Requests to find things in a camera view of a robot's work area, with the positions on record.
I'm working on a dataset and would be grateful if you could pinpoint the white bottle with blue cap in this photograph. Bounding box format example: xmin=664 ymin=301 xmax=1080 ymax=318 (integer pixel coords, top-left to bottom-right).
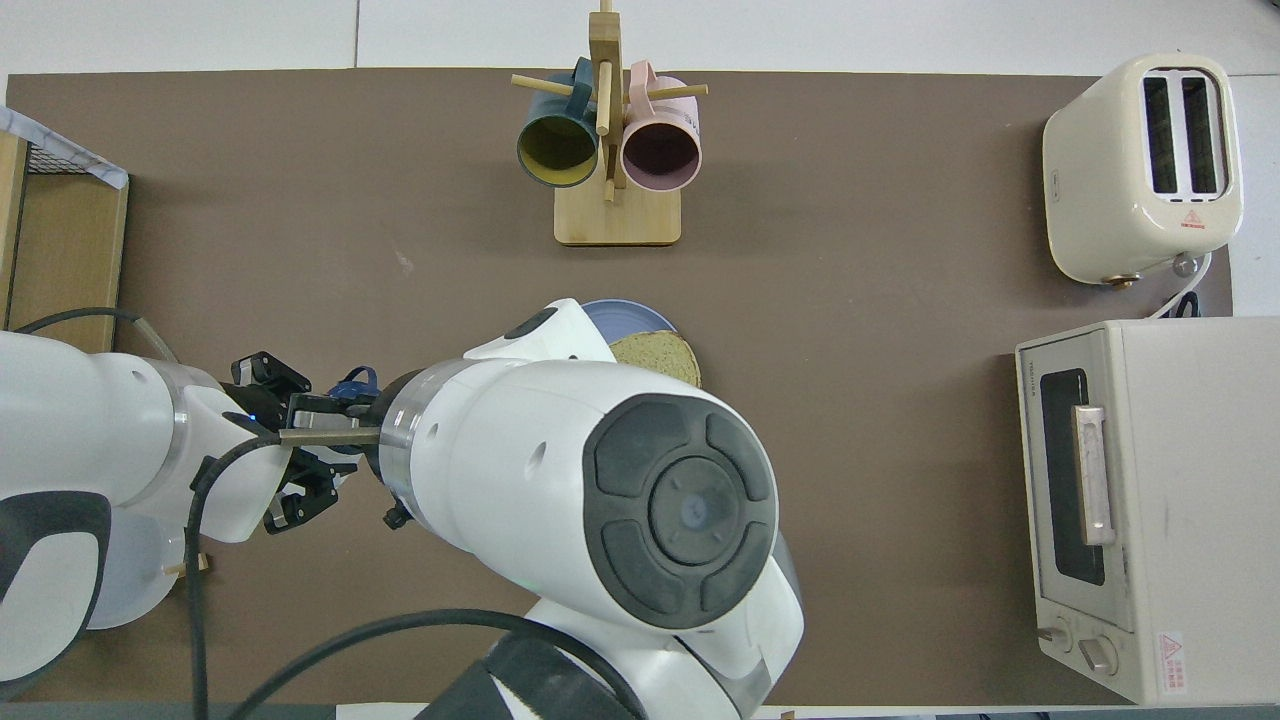
xmin=328 ymin=366 xmax=383 ymax=403

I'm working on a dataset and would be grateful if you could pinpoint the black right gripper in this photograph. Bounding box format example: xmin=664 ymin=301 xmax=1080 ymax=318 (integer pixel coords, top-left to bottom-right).
xmin=265 ymin=372 xmax=411 ymax=534

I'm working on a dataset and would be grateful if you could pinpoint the wooden mug tree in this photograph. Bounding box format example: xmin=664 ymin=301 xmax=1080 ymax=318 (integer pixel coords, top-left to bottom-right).
xmin=510 ymin=0 xmax=709 ymax=247

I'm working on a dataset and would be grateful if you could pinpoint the blue round plate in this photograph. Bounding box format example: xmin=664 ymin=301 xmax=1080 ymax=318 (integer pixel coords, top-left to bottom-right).
xmin=580 ymin=299 xmax=681 ymax=346

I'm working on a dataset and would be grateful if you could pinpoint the white toaster oven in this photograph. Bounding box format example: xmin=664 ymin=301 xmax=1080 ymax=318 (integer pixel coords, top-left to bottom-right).
xmin=1015 ymin=318 xmax=1280 ymax=706

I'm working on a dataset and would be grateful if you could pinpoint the dark teal mug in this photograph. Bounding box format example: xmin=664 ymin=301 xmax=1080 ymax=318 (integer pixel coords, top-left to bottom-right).
xmin=516 ymin=57 xmax=601 ymax=189

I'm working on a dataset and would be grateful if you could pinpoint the toasted bread slice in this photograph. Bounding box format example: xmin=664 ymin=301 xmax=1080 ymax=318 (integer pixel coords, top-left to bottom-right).
xmin=608 ymin=332 xmax=703 ymax=391

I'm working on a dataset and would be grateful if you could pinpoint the cream two-slot toaster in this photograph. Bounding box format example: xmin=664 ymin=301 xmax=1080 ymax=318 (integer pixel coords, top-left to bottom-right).
xmin=1042 ymin=53 xmax=1245 ymax=286

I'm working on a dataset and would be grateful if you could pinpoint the pink ribbed mug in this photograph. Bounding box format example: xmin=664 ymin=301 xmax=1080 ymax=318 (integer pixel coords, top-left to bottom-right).
xmin=620 ymin=60 xmax=703 ymax=194

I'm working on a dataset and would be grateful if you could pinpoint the black wire basket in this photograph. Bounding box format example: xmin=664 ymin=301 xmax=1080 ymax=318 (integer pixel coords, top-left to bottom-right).
xmin=18 ymin=140 xmax=81 ymax=179

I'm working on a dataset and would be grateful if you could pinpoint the brown table mat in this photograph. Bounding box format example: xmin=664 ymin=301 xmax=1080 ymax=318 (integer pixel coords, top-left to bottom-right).
xmin=5 ymin=68 xmax=1234 ymax=706

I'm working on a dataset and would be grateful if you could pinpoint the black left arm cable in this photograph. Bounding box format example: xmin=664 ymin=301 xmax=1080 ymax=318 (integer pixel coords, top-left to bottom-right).
xmin=10 ymin=307 xmax=179 ymax=363

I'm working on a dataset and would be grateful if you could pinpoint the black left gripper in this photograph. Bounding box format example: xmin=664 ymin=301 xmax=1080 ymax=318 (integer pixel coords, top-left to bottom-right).
xmin=225 ymin=350 xmax=313 ymax=481

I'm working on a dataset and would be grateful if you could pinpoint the wooden shelf unit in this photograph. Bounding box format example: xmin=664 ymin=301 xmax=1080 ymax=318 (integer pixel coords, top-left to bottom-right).
xmin=0 ymin=130 xmax=131 ymax=353

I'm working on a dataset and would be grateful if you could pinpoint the white patterned cloth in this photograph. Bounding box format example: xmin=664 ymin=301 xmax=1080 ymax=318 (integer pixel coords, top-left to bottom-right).
xmin=0 ymin=105 xmax=131 ymax=191

